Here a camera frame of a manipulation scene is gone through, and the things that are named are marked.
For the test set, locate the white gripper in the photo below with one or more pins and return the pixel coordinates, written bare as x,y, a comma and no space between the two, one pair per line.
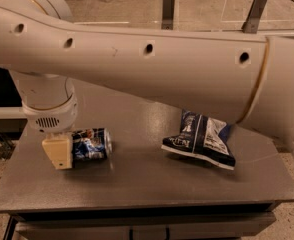
51,119

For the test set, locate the blue pepsi can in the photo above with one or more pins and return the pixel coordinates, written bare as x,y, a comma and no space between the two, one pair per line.
91,144

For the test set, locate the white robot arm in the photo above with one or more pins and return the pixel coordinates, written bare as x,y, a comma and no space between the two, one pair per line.
246,79

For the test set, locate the blue white chip bag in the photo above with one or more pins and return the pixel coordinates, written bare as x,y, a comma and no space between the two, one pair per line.
203,138

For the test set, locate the grey table cabinet base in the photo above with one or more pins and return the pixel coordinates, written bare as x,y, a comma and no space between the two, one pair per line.
219,222

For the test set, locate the middle metal bracket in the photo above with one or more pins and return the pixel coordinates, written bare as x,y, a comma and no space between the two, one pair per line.
167,14

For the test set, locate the metal bracket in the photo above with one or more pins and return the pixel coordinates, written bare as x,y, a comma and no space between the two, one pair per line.
167,14
252,21

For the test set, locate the right metal bracket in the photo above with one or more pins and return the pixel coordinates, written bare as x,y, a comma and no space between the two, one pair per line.
252,21

